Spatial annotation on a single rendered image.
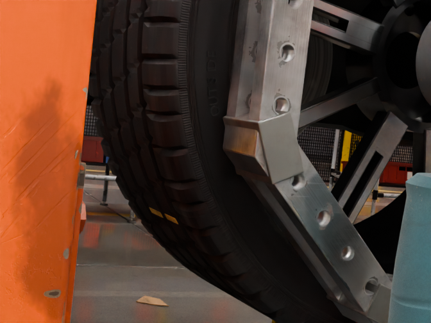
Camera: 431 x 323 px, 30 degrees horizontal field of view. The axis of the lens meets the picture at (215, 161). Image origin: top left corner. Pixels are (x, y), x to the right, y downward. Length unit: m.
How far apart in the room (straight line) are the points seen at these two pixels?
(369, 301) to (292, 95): 0.21
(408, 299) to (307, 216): 0.11
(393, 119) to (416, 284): 0.27
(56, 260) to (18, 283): 0.02
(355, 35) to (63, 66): 0.47
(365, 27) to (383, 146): 0.13
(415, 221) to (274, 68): 0.17
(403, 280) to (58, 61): 0.36
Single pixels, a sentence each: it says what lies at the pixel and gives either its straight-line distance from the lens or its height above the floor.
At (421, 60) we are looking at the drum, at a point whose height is 0.84.
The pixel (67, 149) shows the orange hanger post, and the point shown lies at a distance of 0.44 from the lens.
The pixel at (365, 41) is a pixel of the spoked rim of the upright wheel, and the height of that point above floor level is 0.86.
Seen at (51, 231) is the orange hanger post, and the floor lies 0.70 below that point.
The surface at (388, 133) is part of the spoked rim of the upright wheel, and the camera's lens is 0.88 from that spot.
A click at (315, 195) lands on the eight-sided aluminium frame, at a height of 0.71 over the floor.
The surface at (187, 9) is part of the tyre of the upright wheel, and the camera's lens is 0.73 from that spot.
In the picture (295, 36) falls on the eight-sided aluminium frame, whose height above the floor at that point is 0.84.
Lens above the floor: 0.79
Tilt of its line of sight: 5 degrees down
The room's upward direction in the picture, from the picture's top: 7 degrees clockwise
